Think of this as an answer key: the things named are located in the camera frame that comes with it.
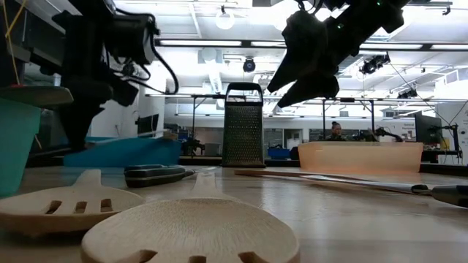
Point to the slotted wooden turner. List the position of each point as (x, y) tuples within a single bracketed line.
[(22, 215)]

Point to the black ceiling camera cluster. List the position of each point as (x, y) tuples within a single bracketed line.
[(373, 65)]

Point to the green plastic bin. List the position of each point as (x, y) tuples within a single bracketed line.
[(18, 153)]

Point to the black background machine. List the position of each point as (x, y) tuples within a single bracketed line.
[(192, 146)]

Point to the black ceiling spotlight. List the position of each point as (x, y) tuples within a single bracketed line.
[(249, 65)]

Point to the blue plastic bin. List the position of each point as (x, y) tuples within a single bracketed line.
[(146, 153)]

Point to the angled wooden turner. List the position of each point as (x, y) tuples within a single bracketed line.
[(263, 172)]

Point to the orange plastic bin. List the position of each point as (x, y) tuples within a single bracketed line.
[(360, 157)]

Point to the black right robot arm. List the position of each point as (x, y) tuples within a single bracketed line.
[(365, 25)]

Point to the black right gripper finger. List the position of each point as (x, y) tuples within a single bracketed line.
[(289, 76), (318, 87)]

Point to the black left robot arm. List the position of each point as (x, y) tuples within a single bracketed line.
[(91, 36)]

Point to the blue crate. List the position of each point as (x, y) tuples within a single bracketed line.
[(279, 153)]

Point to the steel box grater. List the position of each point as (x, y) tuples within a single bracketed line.
[(243, 139)]

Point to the person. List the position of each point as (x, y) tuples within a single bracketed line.
[(336, 131)]

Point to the slotted wooden spoon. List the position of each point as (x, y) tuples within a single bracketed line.
[(190, 230)]

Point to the black monitor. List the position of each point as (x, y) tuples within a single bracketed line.
[(148, 126), (428, 129)]

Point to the black background rack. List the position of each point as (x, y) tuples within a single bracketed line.
[(324, 117)]

